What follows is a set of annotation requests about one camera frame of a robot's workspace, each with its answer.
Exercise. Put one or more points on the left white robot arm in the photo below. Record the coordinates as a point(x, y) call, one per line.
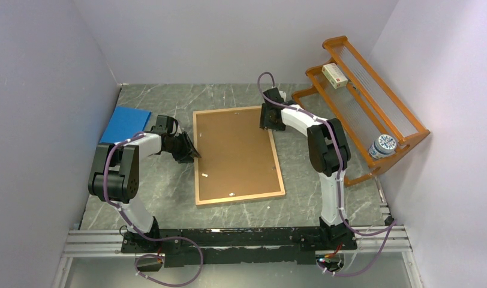
point(115, 171)

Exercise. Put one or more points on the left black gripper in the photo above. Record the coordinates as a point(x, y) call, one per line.
point(188, 150)

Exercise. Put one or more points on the aluminium rail frame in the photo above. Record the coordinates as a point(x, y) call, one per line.
point(107, 243)

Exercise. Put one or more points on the orange wooden shelf rack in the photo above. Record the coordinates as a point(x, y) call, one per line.
point(366, 107)

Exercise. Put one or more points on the blue paper sheet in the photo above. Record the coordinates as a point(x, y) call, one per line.
point(125, 123)

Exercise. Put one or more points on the white red small box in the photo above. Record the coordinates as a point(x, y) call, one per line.
point(334, 75)

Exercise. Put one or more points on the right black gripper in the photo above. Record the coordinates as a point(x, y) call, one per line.
point(265, 123)

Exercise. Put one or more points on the blue white ceramic jar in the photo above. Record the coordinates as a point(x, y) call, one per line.
point(383, 146)

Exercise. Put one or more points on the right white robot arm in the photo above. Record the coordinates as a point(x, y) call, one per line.
point(328, 154)

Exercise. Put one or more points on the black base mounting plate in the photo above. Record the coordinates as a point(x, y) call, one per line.
point(180, 247)

